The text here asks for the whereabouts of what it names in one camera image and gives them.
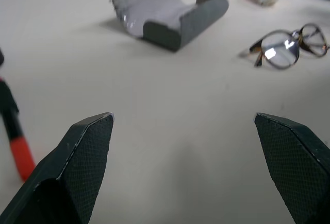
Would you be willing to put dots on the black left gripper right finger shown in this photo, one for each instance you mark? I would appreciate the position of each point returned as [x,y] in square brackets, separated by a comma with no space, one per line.
[296,164]

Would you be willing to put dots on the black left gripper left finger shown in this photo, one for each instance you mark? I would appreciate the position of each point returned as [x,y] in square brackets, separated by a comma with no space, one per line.
[82,162]

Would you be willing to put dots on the red and black marker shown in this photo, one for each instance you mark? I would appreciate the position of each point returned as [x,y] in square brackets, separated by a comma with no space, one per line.
[22,152]

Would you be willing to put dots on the tortoiseshell round eyeglasses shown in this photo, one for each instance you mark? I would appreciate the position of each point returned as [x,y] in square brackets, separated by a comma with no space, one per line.
[279,50]

